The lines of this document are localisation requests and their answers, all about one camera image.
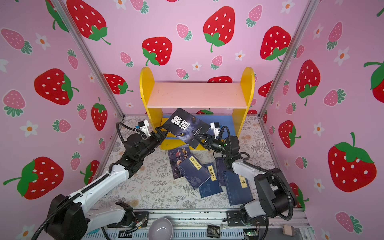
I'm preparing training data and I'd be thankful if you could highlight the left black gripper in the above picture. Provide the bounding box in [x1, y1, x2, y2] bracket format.
[137, 125, 169, 163]

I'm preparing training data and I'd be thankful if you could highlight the black wolf cover book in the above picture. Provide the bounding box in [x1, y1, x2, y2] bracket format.
[163, 108, 210, 149]

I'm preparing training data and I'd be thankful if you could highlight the navy book yellow label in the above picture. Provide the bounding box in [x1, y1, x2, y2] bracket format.
[178, 154, 211, 190]

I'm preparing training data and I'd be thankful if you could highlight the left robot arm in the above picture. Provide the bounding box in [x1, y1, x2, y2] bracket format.
[32, 125, 169, 240]

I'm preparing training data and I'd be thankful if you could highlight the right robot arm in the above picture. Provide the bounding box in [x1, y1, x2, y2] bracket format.
[194, 126, 298, 225]

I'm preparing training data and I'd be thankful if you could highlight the dark portrait cover book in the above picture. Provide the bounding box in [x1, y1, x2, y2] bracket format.
[168, 145, 191, 180]

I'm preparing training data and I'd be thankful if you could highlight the yellow pink blue bookshelf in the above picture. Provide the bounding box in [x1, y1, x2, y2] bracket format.
[140, 67, 255, 137]

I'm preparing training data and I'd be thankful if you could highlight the blue book right yellow label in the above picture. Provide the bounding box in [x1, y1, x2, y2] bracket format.
[223, 171, 254, 206]

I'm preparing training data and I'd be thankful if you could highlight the small black circuit board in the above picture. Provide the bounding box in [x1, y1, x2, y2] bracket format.
[207, 225, 221, 239]

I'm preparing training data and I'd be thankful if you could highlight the grey round bowl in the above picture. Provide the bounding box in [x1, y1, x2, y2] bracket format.
[148, 218, 174, 240]

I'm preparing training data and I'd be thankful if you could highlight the green circuit board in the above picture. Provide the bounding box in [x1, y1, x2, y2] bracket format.
[243, 229, 259, 240]

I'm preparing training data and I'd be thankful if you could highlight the small beige box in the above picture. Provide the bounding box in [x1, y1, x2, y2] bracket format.
[282, 225, 295, 237]

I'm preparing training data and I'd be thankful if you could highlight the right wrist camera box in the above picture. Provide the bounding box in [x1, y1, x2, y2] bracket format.
[210, 122, 221, 139]

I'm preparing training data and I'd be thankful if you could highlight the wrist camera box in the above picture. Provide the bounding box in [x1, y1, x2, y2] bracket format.
[136, 120, 151, 138]
[210, 122, 221, 139]

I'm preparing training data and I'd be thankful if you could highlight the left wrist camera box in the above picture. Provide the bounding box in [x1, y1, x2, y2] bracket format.
[136, 120, 151, 138]

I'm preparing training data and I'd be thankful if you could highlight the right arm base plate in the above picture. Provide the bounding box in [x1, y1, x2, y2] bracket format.
[226, 210, 268, 227]

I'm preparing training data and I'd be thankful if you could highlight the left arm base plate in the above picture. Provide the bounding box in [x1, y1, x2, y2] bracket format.
[112, 212, 149, 229]

